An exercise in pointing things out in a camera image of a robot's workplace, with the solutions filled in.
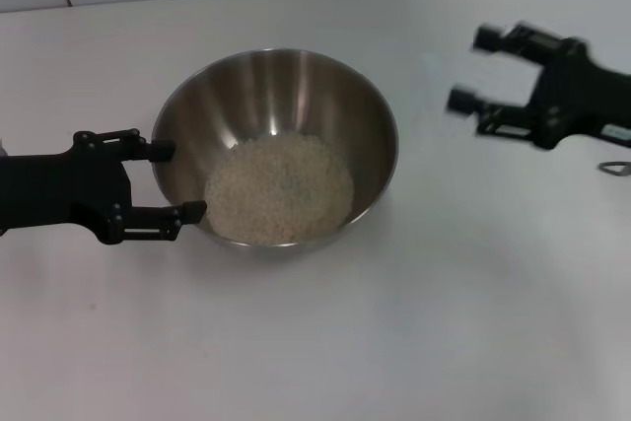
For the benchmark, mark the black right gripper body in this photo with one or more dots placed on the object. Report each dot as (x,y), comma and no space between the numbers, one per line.
(577,95)

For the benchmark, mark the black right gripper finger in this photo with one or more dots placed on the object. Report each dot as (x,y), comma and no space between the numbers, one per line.
(488,39)
(461,99)

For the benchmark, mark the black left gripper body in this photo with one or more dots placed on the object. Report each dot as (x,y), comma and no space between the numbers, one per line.
(59,189)

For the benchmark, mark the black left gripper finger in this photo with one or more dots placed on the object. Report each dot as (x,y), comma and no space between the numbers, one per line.
(162,152)
(194,211)

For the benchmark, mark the clear plastic cup of rice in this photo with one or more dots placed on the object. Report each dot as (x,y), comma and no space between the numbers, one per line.
(281,189)

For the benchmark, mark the stainless steel mixing bowl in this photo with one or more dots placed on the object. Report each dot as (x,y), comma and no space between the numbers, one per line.
(305,95)

